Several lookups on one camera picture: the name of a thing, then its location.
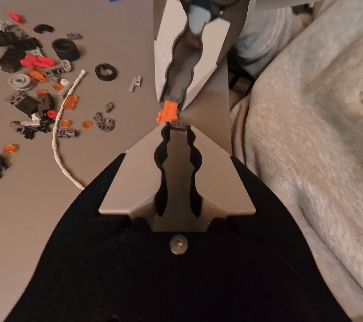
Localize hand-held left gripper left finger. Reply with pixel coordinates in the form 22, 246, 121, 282
98, 123, 172, 232

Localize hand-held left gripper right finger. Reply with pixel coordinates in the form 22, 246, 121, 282
187, 125, 257, 232

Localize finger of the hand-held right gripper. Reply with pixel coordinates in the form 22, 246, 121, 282
154, 0, 188, 102
180, 17, 231, 110

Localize orange lego brick assembly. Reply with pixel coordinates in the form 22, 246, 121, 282
157, 100, 179, 125

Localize person's right forearm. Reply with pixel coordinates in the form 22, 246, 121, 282
235, 6, 315, 73

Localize light grey lego clip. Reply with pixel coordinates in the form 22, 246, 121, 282
129, 75, 142, 93

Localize thin black lego tyre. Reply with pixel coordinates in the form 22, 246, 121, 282
95, 63, 118, 82

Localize wide black lego tyre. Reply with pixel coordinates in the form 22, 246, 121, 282
52, 38, 80, 62

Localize pile of lego pieces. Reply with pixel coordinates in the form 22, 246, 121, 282
0, 10, 116, 179

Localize grey lego wheel hub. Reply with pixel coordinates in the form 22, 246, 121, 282
9, 73, 32, 91

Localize person's grey zip sweater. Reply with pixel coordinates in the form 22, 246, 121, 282
230, 0, 363, 322

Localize white lego chain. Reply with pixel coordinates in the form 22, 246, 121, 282
52, 69, 87, 190

